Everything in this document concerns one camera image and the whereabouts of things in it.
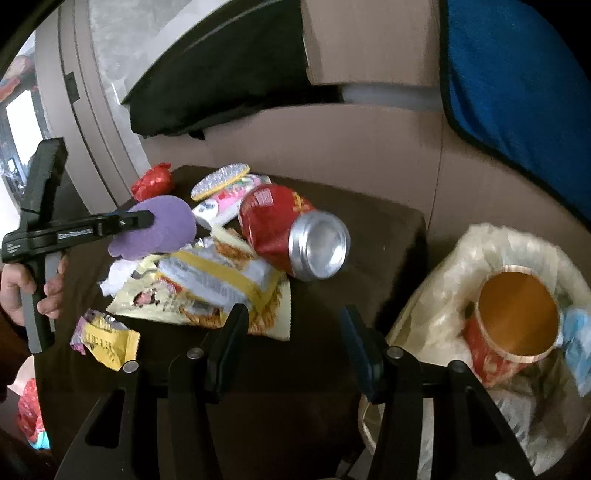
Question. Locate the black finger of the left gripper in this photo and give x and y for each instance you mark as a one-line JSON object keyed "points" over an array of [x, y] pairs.
{"points": [[131, 221]]}

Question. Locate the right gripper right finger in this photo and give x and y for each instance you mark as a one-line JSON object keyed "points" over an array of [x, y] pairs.
{"points": [[363, 352]]}

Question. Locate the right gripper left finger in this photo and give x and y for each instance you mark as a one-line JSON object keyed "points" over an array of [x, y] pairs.
{"points": [[220, 343]]}

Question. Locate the purple foam piece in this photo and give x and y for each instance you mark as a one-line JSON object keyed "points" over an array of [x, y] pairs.
{"points": [[173, 227]]}

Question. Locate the red plastic bag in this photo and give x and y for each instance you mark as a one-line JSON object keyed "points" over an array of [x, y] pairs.
{"points": [[155, 182]]}

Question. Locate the pink white snack wrapper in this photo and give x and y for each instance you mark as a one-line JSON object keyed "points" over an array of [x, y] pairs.
{"points": [[223, 206]]}

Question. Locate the crushed red soda can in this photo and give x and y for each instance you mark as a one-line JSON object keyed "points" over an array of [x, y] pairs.
{"points": [[285, 229]]}

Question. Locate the trash bin with clear liner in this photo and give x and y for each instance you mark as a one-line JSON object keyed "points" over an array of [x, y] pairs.
{"points": [[540, 405]]}

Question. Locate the person's left hand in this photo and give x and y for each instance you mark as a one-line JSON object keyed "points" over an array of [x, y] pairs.
{"points": [[17, 280]]}

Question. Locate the white crumpled tissue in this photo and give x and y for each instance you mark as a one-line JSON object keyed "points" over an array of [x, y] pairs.
{"points": [[119, 273]]}

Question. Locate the yellow striped snack wrapper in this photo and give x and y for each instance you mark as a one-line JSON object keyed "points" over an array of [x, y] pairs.
{"points": [[199, 284]]}

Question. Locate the round foil lid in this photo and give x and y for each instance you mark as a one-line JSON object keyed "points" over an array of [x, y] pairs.
{"points": [[217, 180]]}

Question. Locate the small yellow candy wrapper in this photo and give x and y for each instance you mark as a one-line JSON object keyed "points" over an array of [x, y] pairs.
{"points": [[109, 341]]}

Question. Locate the red paper noodle cup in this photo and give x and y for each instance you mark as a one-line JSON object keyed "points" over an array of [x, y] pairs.
{"points": [[514, 323]]}

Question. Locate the red bag on floor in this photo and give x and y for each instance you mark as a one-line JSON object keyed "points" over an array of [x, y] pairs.
{"points": [[29, 417]]}

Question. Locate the light blue wrapper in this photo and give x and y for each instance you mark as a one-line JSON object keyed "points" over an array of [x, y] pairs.
{"points": [[577, 347]]}

